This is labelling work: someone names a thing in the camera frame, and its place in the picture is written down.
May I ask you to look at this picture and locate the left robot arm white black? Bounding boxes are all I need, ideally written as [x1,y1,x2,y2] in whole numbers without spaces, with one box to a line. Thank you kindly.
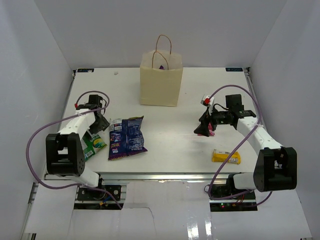
[45,94,110,200]

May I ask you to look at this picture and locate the green snack bag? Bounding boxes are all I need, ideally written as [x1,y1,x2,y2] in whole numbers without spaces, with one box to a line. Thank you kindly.
[81,132,107,161]

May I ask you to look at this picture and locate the right blue corner label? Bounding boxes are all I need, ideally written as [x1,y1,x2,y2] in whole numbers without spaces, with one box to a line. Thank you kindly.
[225,67,243,72]

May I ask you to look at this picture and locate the blue corner label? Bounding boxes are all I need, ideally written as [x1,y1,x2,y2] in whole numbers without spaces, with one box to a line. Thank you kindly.
[76,68,95,73]
[225,67,243,72]

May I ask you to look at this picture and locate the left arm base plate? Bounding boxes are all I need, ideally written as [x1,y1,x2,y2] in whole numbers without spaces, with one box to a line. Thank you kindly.
[74,184,123,210]

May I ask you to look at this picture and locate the yellow snack bar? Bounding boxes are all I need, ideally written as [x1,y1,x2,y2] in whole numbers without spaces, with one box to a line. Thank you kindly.
[211,149,241,165]

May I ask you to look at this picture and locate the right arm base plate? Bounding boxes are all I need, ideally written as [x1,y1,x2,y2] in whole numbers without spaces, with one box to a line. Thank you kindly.
[209,184,258,213]

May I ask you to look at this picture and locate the beige paper bag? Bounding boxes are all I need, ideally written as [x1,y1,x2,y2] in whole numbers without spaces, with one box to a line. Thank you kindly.
[139,34,183,107]

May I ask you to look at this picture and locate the small red candy packet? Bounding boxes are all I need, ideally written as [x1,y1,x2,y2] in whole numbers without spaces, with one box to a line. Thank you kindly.
[196,124,215,137]

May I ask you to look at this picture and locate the left blue corner label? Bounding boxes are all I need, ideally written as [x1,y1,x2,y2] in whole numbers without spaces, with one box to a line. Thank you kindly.
[76,68,95,73]

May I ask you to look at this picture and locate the large blue purple snack bag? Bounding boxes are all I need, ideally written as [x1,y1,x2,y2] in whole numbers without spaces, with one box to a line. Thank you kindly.
[108,116,148,161]

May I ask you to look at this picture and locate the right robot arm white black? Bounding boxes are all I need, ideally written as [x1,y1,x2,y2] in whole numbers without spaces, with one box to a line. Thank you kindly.
[194,94,297,200]

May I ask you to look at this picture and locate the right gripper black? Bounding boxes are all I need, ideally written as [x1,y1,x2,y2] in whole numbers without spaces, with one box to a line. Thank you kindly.
[194,105,232,137]

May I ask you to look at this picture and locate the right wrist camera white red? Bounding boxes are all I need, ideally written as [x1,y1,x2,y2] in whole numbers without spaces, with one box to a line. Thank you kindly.
[200,95,215,110]

